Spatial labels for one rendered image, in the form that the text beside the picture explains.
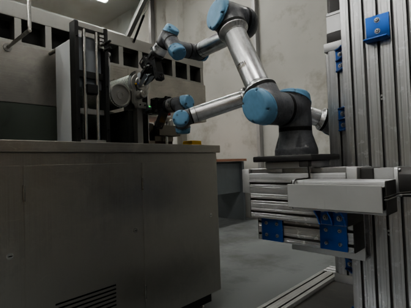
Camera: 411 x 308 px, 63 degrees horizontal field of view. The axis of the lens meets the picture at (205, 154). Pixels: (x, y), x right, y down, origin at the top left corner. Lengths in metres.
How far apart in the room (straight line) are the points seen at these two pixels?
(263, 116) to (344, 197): 0.35
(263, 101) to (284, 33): 3.80
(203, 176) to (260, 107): 0.79
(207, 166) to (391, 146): 0.94
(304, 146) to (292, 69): 3.51
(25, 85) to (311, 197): 1.51
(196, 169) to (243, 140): 3.26
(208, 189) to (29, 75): 1.11
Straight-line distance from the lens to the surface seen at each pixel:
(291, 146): 1.17
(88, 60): 1.65
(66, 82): 1.82
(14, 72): 1.97
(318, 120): 1.76
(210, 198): 1.83
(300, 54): 4.65
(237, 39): 1.26
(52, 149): 1.30
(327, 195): 0.99
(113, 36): 2.31
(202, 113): 1.53
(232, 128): 5.11
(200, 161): 1.77
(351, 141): 1.29
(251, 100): 1.11
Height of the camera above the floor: 0.80
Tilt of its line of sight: 2 degrees up
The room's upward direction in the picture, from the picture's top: 2 degrees counter-clockwise
